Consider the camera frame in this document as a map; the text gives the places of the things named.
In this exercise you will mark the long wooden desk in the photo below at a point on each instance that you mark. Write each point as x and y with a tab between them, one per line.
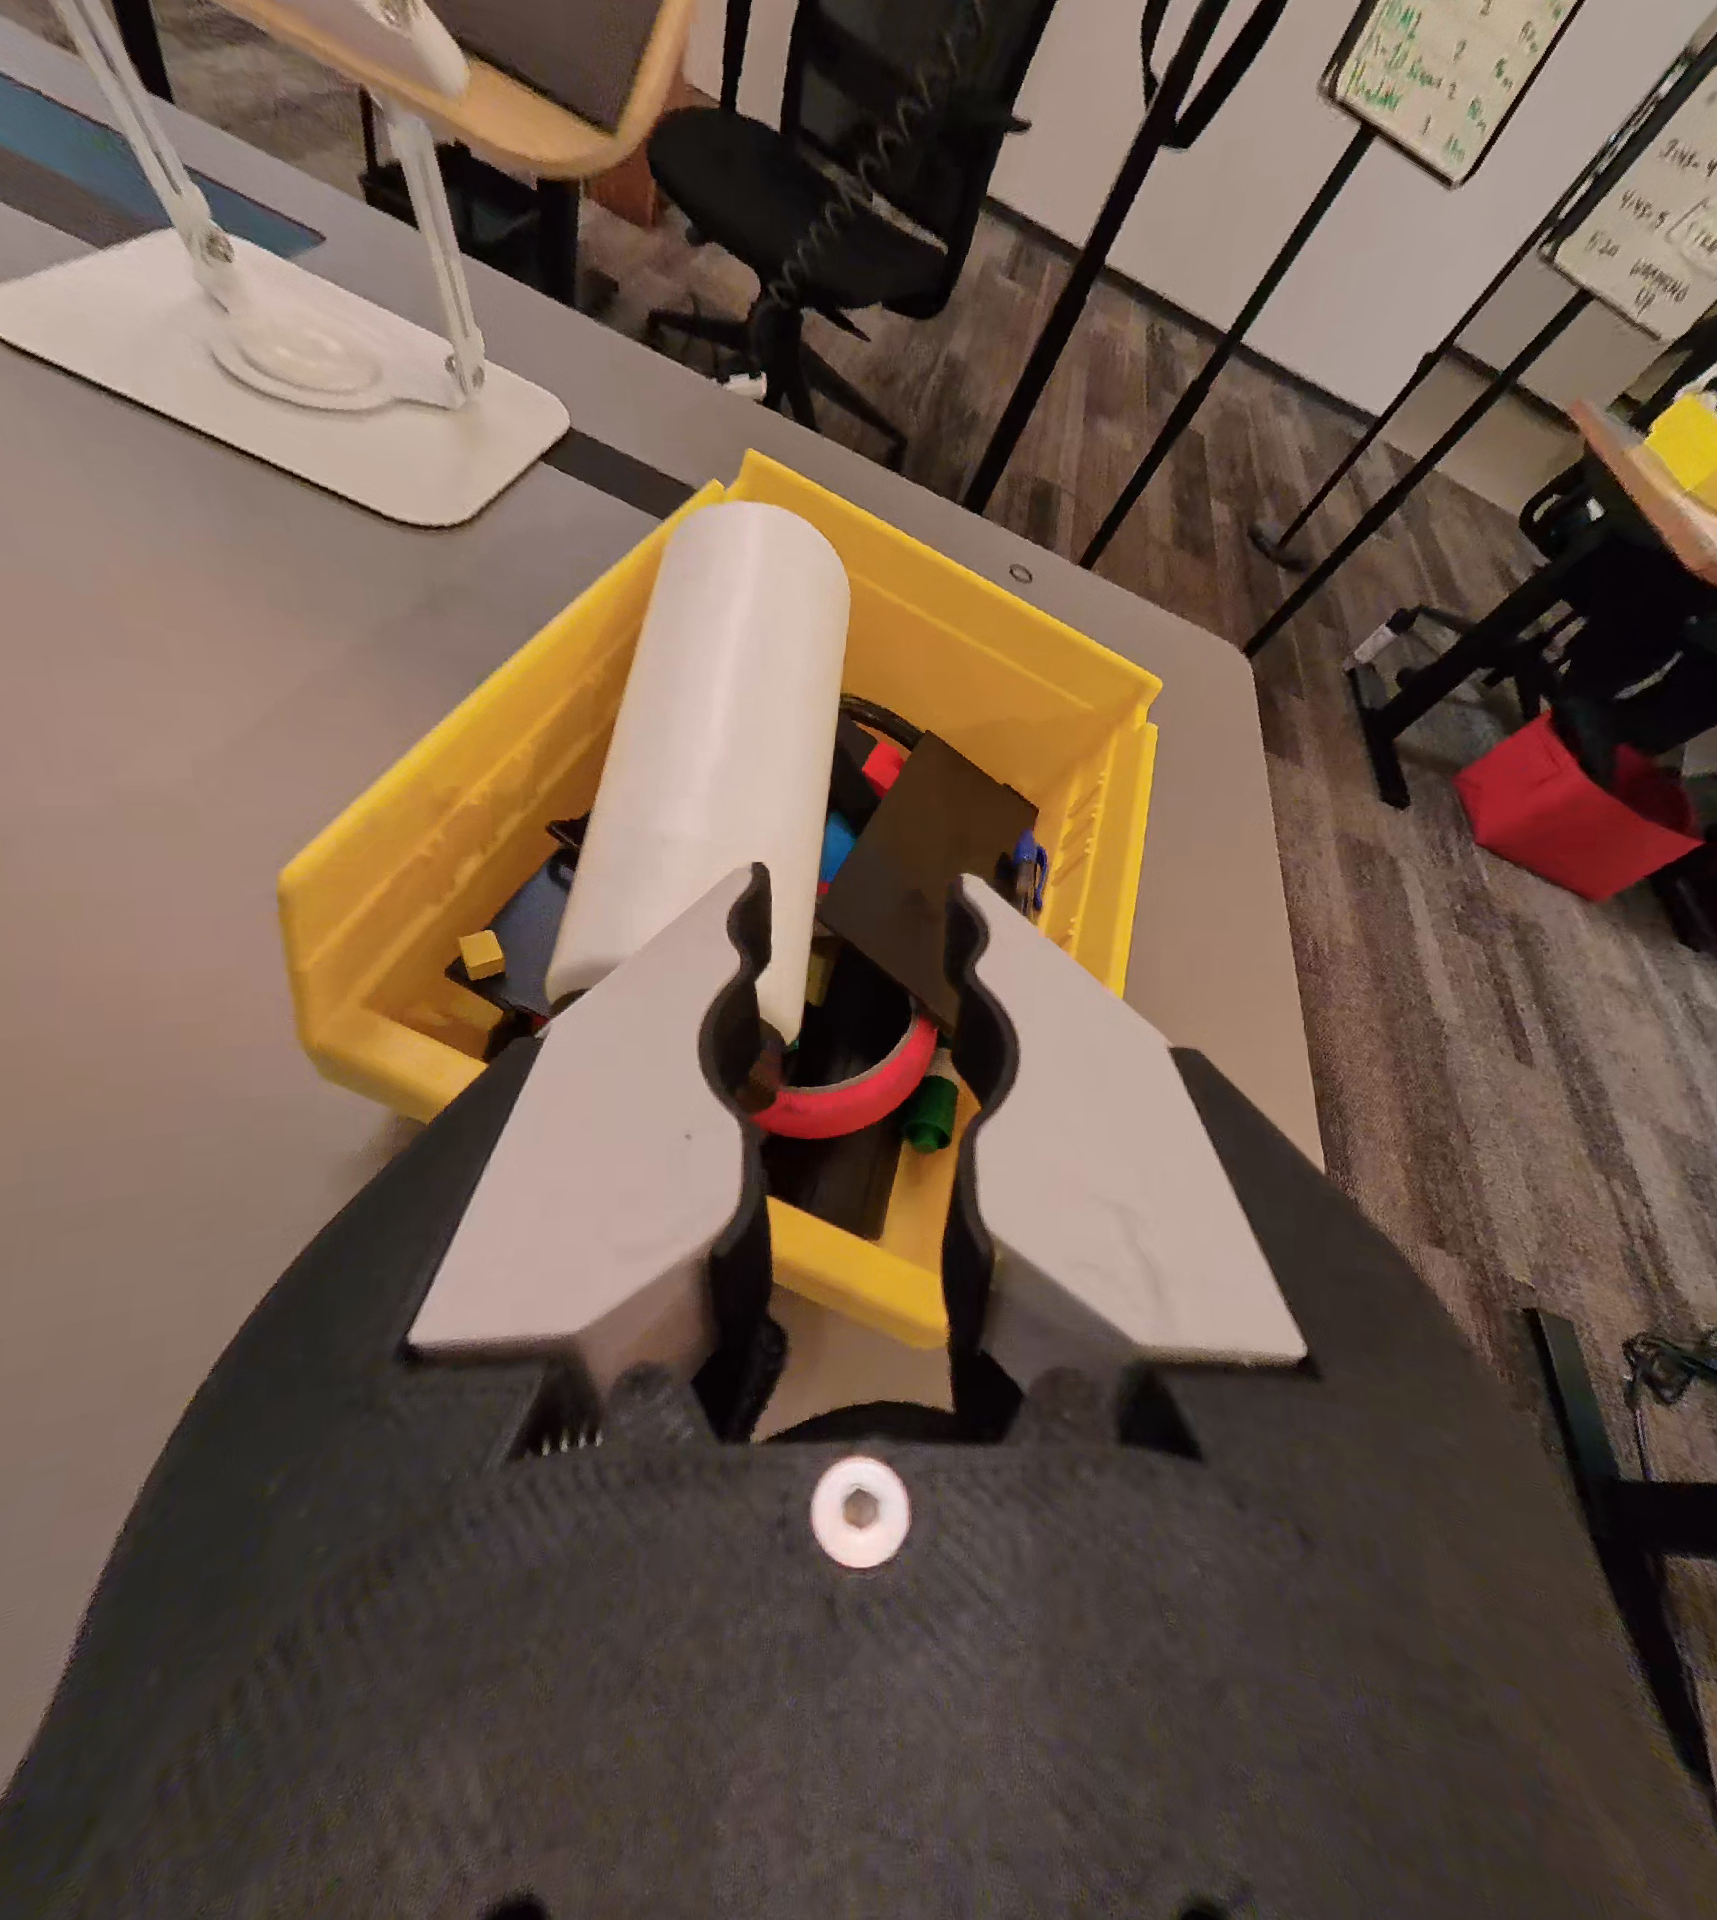
1697	544

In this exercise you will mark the red plastic bin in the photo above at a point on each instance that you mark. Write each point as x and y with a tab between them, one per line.
1573	804

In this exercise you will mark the black fabric piece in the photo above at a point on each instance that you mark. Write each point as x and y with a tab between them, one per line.
918	873

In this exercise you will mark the black mesh office chair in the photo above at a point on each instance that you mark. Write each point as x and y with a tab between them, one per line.
859	168

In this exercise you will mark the small red object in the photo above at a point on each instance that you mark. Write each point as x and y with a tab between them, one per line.
845	1097

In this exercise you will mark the whiteboard with writing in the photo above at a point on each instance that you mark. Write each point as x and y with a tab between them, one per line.
1453	76
1697	198

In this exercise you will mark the green dry-erase marker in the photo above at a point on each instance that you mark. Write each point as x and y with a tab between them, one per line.
927	1123

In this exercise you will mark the white roll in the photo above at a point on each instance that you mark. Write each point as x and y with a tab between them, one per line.
694	724

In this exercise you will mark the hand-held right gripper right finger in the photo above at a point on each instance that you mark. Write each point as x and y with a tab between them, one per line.
1129	1200

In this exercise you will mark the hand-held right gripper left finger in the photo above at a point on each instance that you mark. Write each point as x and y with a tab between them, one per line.
589	1200

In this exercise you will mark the yellow plastic bin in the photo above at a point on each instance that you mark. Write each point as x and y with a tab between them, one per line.
437	873

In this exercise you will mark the white board stand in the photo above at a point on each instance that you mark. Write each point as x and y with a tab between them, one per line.
290	377

